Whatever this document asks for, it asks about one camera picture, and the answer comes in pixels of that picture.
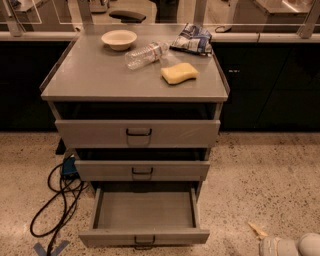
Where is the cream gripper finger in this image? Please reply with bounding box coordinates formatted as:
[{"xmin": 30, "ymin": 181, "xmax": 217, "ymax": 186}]
[{"xmin": 248, "ymin": 222, "xmax": 268, "ymax": 239}]

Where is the grey bottom drawer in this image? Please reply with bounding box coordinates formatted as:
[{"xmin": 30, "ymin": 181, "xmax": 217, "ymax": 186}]
[{"xmin": 79, "ymin": 182, "xmax": 210, "ymax": 247}]

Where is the grey drawer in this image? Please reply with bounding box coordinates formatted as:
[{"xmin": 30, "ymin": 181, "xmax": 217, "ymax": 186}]
[
  {"xmin": 56, "ymin": 102, "xmax": 220, "ymax": 148},
  {"xmin": 79, "ymin": 182, "xmax": 210, "ymax": 247},
  {"xmin": 75, "ymin": 148, "xmax": 210, "ymax": 181}
]

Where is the grey drawer cabinet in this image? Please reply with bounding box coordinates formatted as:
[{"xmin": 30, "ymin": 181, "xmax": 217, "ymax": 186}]
[{"xmin": 39, "ymin": 23, "xmax": 231, "ymax": 201}]

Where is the grey middle drawer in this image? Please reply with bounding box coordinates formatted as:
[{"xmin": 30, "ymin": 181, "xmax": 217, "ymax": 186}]
[{"xmin": 75, "ymin": 148, "xmax": 210, "ymax": 181}]

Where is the grey top drawer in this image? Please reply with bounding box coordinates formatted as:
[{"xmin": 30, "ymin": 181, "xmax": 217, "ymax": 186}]
[{"xmin": 56, "ymin": 102, "xmax": 220, "ymax": 148}]

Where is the yellow sponge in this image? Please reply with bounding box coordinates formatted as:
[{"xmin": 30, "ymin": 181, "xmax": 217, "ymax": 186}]
[{"xmin": 161, "ymin": 63, "xmax": 199, "ymax": 85}]

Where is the blue power box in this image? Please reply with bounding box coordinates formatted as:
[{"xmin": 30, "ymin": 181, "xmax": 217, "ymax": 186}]
[{"xmin": 60, "ymin": 156, "xmax": 78, "ymax": 179}]

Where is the blue white snack bag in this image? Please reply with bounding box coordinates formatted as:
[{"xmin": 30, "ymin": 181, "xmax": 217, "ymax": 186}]
[{"xmin": 170, "ymin": 23, "xmax": 212, "ymax": 55}]

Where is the clear plastic water bottle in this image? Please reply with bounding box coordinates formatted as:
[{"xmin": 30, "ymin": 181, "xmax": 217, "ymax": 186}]
[{"xmin": 125, "ymin": 42, "xmax": 169, "ymax": 70}]

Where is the white bowl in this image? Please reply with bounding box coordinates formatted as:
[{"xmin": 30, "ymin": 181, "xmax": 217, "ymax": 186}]
[{"xmin": 101, "ymin": 30, "xmax": 137, "ymax": 51}]

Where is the black office chair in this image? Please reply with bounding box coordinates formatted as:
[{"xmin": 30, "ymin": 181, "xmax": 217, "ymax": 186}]
[{"xmin": 109, "ymin": 10, "xmax": 146, "ymax": 23}]

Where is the black cable on counter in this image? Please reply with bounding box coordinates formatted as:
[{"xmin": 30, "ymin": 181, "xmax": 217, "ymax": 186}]
[{"xmin": 214, "ymin": 24, "xmax": 234, "ymax": 34}]

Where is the black floor cable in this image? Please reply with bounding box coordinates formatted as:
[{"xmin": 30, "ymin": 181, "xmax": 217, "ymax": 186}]
[{"xmin": 29, "ymin": 162, "xmax": 88, "ymax": 256}]

